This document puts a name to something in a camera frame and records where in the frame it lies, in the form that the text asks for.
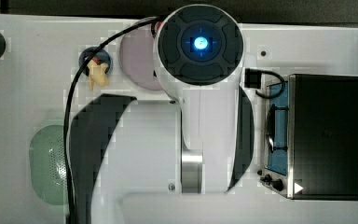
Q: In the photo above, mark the green perforated colander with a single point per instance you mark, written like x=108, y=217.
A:
x=48, y=171

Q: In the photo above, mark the grey round plate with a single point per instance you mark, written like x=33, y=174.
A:
x=136, y=58

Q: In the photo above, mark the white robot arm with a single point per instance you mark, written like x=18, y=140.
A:
x=186, y=144

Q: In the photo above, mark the black toaster oven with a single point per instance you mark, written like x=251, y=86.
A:
x=311, y=138

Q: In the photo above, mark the peeled banana toy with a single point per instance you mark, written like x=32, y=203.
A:
x=97, y=74

